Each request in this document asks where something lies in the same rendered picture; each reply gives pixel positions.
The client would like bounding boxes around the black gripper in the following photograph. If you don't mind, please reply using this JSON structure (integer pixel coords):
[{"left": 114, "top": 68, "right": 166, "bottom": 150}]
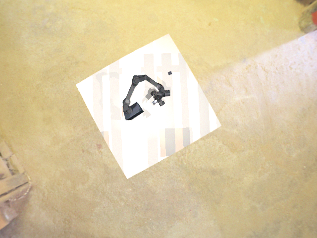
[{"left": 151, "top": 90, "right": 165, "bottom": 106}]

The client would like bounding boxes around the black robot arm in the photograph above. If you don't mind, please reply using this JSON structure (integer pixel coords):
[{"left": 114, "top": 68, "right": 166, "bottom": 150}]
[{"left": 122, "top": 74, "right": 170, "bottom": 115}]

